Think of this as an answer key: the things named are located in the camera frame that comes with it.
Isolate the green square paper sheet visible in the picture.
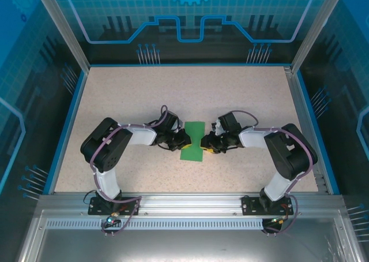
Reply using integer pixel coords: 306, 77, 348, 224
180, 121, 206, 162

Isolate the blue table edge trim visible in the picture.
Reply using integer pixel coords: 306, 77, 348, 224
43, 70, 89, 195
296, 71, 341, 195

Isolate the aluminium mounting rail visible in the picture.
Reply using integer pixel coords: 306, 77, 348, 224
37, 192, 347, 216

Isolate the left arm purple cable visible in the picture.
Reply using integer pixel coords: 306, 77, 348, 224
89, 104, 170, 237

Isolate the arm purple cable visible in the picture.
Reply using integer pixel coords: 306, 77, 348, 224
89, 104, 170, 237
230, 110, 315, 236

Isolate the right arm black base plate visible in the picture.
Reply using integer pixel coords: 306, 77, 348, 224
240, 194, 295, 216

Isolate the slotted cable duct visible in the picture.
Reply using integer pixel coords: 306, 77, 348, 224
45, 218, 268, 230

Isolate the aluminium side rail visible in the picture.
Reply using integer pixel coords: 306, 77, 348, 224
284, 66, 329, 194

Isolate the cable plug with green light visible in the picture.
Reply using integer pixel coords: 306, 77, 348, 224
105, 211, 121, 227
269, 214, 289, 224

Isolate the aluminium tray frame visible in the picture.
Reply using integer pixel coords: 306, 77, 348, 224
16, 209, 364, 262

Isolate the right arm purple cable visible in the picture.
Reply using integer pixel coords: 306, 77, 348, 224
230, 110, 315, 236

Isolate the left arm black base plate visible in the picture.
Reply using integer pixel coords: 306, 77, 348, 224
87, 195, 141, 216

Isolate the aluminium frame post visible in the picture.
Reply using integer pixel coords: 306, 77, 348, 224
32, 0, 91, 72
290, 0, 348, 74

